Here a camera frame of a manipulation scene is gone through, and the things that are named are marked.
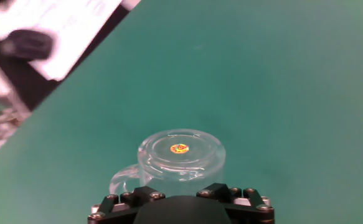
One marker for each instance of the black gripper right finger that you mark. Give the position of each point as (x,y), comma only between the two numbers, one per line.
(252,211)

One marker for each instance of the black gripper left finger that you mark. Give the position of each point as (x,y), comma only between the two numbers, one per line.
(106,214)

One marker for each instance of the green table mat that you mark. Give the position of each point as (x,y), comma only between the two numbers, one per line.
(262,77)

